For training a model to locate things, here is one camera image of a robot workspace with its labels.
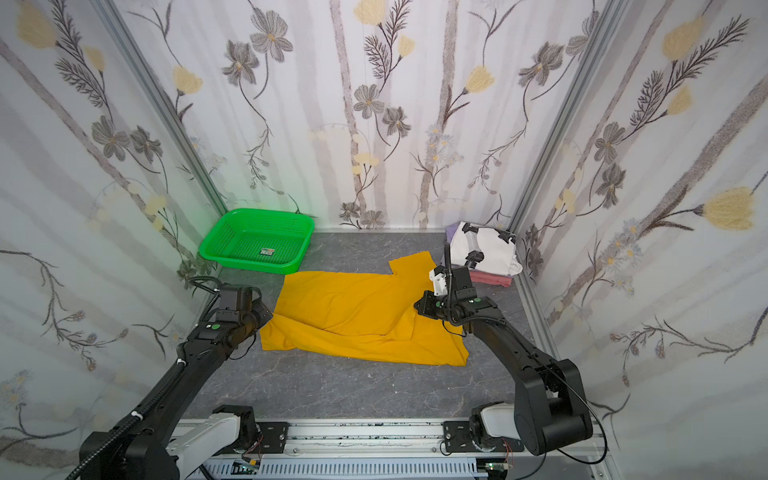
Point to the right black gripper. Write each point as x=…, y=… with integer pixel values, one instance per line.
x=430, y=303

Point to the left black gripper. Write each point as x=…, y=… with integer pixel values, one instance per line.
x=260, y=311

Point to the yellow t shirt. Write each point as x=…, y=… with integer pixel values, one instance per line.
x=364, y=316

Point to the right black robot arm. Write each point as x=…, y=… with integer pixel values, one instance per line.
x=550, y=410

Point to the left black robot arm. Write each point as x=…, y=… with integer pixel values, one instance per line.
x=135, y=448

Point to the purple folded t shirt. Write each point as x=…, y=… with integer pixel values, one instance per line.
x=450, y=232

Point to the white black folded t shirt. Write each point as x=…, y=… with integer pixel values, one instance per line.
x=485, y=249

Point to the pink folded t shirt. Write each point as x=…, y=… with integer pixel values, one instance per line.
x=490, y=279

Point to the green plastic basket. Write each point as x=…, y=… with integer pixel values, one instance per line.
x=237, y=238

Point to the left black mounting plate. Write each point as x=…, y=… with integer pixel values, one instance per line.
x=271, y=437

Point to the black mounting plate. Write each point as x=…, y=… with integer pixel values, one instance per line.
x=271, y=437
x=457, y=437

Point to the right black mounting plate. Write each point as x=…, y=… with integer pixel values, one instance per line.
x=457, y=437

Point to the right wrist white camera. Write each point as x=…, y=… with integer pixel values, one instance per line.
x=439, y=283

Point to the right corner aluminium post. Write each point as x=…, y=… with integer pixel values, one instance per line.
x=596, y=48

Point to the corner aluminium post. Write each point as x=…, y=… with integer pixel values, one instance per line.
x=160, y=45
x=596, y=48

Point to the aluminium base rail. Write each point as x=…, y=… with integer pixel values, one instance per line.
x=226, y=436

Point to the white slotted cable duct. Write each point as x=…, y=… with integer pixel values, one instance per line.
x=351, y=468

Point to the left corner aluminium post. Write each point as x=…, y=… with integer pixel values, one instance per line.
x=160, y=45

